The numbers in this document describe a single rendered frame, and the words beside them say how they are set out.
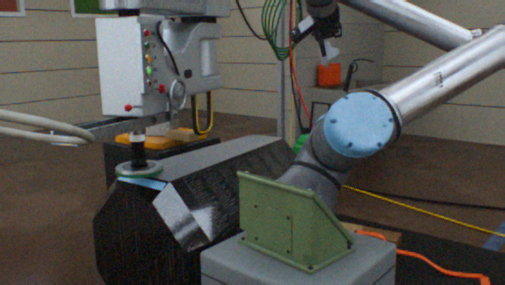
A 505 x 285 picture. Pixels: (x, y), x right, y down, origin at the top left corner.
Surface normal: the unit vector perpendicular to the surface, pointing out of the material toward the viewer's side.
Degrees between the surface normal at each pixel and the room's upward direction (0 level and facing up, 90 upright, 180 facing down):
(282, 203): 90
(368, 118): 62
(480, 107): 90
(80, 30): 90
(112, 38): 90
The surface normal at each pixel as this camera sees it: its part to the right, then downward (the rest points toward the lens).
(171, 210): 0.00, -0.34
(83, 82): 0.74, 0.12
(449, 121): -0.67, 0.17
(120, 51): -0.39, 0.20
